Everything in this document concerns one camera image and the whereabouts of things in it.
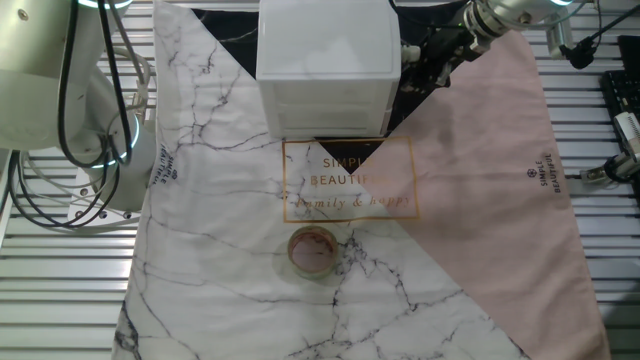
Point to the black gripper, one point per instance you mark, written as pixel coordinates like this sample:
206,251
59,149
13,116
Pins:
447,45

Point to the white plastic drawer cabinet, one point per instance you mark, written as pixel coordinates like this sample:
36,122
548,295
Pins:
325,45

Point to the marble pink black patterned tablecloth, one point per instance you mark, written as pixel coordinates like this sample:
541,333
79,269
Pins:
450,200

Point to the clear adhesive tape roll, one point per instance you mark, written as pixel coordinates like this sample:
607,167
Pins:
300,267

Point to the silver depth camera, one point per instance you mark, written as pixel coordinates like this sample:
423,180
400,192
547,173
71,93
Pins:
631,132
557,32

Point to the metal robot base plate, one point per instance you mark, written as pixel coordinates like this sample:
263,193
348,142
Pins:
75,202

